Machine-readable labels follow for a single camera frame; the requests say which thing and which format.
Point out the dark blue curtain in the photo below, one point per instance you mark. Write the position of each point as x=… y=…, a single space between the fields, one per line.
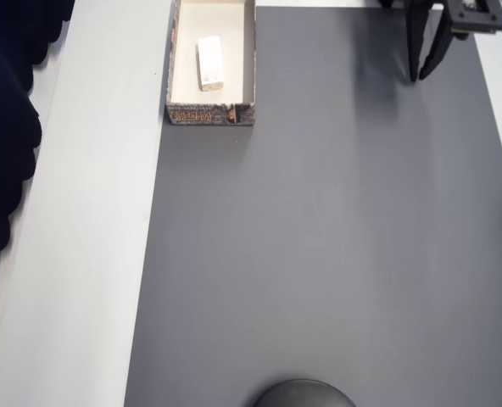
x=1 y=127

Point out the round black stand base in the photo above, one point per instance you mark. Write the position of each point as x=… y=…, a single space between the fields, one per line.
x=304 y=396

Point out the bark patterned cardboard box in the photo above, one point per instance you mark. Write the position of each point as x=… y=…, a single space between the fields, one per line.
x=208 y=115

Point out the grey table mat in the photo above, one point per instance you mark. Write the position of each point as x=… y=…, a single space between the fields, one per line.
x=319 y=233

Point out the white eraser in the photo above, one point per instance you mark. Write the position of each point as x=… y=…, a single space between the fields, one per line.
x=210 y=63

